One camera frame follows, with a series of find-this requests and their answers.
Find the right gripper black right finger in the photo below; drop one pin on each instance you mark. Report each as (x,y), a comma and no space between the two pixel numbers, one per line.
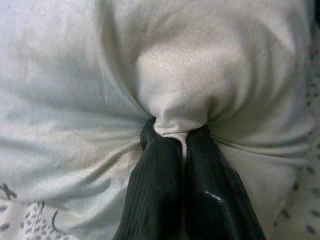
(215,195)

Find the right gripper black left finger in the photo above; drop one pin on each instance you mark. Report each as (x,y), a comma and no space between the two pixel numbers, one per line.
(155,190)

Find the white pillow with tree print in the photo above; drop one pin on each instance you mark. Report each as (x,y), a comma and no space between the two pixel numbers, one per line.
(100,75)

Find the white quilted mattress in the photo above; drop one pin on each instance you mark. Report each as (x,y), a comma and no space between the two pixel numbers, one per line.
(310,212)

